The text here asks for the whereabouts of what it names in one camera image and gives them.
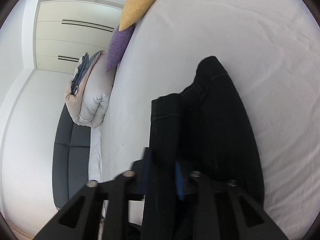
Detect folded blue grey cloth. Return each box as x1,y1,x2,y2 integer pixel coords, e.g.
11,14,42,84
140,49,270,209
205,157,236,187
71,53,89,95

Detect purple cushion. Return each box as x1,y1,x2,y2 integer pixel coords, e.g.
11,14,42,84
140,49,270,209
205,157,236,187
106,24,135,72

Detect dark grey sofa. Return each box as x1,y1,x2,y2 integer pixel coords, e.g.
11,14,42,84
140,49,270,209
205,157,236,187
52,106,91,209

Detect folded beige white duvet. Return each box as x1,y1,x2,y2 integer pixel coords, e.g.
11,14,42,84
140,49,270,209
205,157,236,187
65,50,116,128

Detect cream wardrobe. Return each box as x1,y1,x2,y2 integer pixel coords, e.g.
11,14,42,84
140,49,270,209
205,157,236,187
35,0,122,74

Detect yellow cushion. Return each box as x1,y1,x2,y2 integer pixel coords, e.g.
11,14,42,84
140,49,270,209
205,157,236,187
119,0,155,31

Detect black denim pants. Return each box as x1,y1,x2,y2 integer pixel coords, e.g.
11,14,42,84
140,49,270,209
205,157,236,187
142,56,264,239

